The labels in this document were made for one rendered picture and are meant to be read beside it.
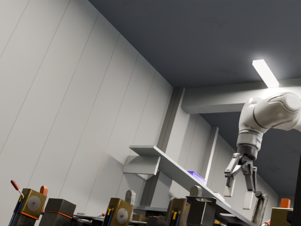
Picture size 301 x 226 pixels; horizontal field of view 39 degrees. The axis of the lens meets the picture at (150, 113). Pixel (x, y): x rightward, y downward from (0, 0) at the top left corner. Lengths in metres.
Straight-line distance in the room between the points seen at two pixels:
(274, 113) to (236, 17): 2.99
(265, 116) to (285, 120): 0.07
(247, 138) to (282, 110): 0.19
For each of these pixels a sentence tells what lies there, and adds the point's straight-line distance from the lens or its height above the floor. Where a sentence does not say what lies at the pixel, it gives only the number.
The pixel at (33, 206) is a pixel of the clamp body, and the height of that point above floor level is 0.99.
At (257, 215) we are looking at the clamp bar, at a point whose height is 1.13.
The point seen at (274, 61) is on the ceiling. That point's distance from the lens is 4.98.
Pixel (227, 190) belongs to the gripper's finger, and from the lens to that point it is 1.53.
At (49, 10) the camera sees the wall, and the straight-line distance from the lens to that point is 4.50.
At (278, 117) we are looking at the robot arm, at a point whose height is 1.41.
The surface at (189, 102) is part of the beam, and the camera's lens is 5.71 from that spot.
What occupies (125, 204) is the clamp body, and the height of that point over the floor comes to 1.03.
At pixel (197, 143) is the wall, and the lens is 6.43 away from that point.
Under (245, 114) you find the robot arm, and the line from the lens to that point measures 1.66.
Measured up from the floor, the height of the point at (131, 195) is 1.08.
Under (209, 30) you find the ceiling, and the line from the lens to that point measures 4.70.
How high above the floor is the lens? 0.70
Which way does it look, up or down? 24 degrees up
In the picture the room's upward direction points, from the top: 17 degrees clockwise
